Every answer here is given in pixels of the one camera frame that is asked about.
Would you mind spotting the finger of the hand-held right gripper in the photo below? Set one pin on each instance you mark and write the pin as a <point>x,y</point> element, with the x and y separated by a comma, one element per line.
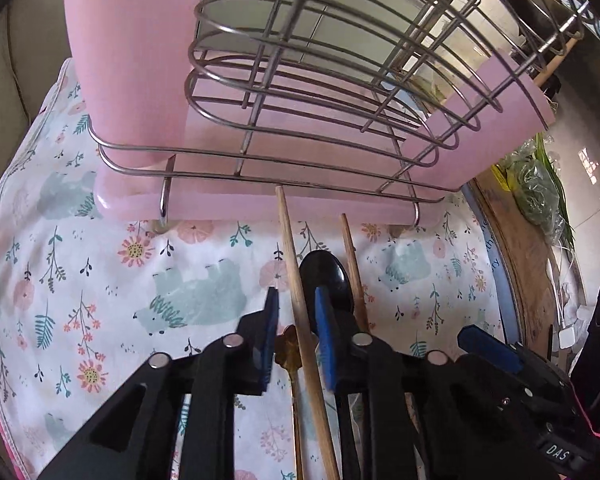
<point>490,350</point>

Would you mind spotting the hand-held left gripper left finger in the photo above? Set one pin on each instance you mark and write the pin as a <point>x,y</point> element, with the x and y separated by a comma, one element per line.
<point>270,330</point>

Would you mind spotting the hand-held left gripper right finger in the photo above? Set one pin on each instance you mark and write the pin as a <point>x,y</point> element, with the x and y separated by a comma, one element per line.
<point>327,345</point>

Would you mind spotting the gold spoon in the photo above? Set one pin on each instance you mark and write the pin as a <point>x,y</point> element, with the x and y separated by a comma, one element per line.
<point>287,350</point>

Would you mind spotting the wooden chopstick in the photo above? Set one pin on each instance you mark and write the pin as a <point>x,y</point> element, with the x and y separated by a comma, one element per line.
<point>292,270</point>
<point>352,270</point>

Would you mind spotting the black spoon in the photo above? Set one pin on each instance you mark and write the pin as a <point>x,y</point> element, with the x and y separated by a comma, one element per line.
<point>325,272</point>

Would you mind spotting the white power adapter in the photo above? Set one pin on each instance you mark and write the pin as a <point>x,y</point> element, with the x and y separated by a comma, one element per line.
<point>564,338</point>

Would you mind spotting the floral printed cloth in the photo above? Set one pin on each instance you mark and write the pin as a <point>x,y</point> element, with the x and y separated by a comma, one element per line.
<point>130,285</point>

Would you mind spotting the plastic bag of greens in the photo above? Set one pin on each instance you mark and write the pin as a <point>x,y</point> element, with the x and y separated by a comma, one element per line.
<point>535,195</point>

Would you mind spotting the wooden stick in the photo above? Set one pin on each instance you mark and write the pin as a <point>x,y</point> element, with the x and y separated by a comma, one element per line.
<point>560,60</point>

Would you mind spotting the pink plastic rack tray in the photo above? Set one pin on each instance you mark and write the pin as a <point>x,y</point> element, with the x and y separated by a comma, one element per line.
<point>130,60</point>

